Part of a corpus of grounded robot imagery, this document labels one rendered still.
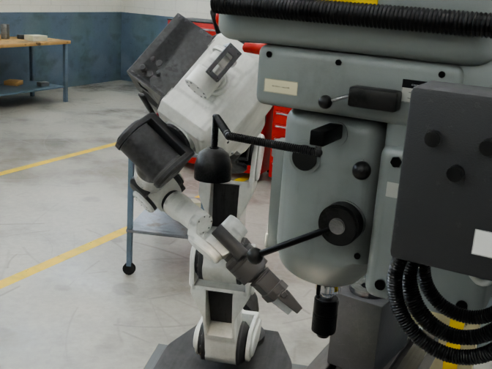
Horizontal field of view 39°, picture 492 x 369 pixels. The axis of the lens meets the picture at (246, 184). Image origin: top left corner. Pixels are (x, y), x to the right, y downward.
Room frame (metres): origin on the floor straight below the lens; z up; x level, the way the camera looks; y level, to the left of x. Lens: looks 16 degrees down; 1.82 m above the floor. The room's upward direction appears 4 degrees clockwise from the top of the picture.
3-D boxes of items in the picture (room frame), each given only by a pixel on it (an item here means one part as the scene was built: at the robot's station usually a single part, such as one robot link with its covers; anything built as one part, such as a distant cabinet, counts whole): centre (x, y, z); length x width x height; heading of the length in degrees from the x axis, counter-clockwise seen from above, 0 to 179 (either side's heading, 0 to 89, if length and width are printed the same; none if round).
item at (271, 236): (1.26, -0.07, 1.44); 0.04 x 0.04 x 0.21; 63
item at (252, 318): (2.12, 0.03, 0.68); 0.21 x 0.20 x 0.13; 171
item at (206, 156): (1.29, 0.07, 1.49); 0.07 x 0.07 x 0.06
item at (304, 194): (1.20, -0.17, 1.47); 0.21 x 0.19 x 0.32; 153
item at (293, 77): (1.19, -0.20, 1.68); 0.34 x 0.24 x 0.10; 63
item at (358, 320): (1.55, -0.33, 1.06); 0.22 x 0.12 x 0.20; 148
